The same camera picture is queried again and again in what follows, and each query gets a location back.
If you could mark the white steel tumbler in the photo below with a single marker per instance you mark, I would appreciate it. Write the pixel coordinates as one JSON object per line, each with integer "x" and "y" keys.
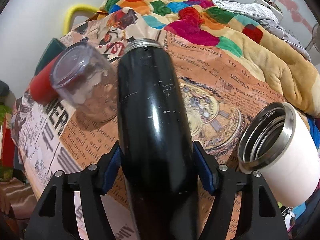
{"x": 278, "y": 144}

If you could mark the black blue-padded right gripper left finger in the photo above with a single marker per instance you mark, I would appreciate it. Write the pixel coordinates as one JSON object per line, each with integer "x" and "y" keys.
{"x": 54, "y": 216}

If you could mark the colourful patchwork blanket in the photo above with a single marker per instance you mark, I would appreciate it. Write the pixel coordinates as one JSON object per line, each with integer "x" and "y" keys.
{"x": 266, "y": 56}

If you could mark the clear plastic cup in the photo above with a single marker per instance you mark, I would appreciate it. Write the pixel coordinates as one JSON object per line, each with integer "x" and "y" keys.
{"x": 87, "y": 81}

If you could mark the red steel tumbler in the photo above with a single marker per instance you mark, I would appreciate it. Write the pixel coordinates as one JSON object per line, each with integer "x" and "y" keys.
{"x": 40, "y": 87}

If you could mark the standing electric fan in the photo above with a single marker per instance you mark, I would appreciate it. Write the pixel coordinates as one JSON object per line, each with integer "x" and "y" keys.
{"x": 315, "y": 38}

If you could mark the white appliance by wardrobe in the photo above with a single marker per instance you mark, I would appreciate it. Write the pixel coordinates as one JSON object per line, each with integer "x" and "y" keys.
{"x": 271, "y": 6}

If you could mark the white grey crumpled cloth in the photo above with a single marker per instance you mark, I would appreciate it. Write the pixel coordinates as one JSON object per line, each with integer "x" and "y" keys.
{"x": 266, "y": 18}

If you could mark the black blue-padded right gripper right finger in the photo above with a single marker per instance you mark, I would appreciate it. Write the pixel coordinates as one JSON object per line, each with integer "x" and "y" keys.
{"x": 260, "y": 217}

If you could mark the black steel bottle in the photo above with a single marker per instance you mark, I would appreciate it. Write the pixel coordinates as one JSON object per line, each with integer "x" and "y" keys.
{"x": 156, "y": 145}

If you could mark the newspaper print tablecloth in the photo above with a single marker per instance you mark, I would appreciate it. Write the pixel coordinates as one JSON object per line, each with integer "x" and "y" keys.
{"x": 220, "y": 93}

